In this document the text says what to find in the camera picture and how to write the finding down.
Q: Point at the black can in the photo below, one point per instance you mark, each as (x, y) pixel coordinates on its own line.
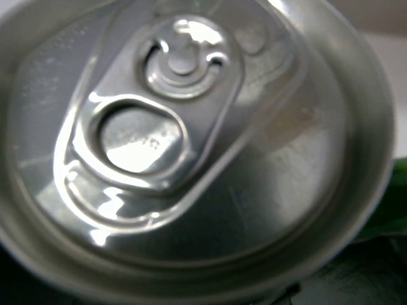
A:
(187, 152)

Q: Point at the green glass bottle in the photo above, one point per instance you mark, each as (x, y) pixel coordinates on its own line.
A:
(389, 218)

